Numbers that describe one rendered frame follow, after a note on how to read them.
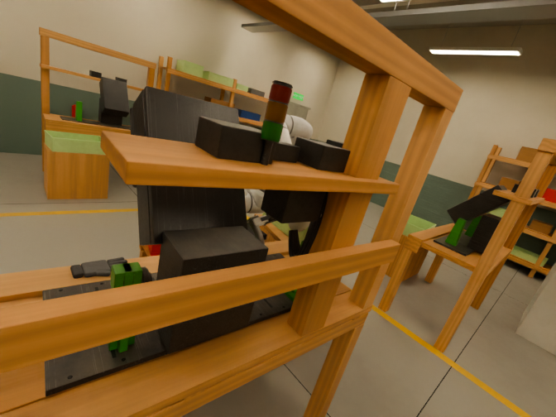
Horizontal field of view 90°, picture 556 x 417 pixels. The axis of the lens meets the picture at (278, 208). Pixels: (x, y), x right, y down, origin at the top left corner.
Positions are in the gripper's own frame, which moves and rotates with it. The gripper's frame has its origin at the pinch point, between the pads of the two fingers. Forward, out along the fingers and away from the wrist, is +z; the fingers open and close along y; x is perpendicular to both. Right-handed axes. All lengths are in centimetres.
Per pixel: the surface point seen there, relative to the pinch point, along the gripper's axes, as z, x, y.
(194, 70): -188, -396, -328
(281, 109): 14, -12, 58
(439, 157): -672, -50, -239
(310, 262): 6.4, 23.0, 31.0
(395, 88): -27, -13, 62
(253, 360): 25, 45, 2
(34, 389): 79, 22, 1
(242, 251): 20.6, 10.9, 19.7
